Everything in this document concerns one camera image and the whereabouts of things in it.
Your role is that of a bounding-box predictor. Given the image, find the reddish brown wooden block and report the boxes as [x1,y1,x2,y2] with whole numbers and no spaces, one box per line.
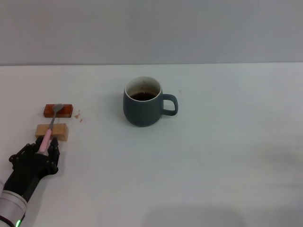
[44,104,74,118]

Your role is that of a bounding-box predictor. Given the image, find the light wooden block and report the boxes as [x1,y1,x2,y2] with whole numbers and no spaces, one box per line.
[35,123,71,142]

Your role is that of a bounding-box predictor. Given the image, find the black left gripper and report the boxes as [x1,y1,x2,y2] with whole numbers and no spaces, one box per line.
[3,137,62,203]

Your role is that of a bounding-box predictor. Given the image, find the dark grey ceramic mug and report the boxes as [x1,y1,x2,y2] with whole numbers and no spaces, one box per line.
[123,76,179,128]

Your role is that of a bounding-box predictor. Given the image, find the pink handled metal spoon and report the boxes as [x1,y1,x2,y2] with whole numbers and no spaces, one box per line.
[39,103,64,153]

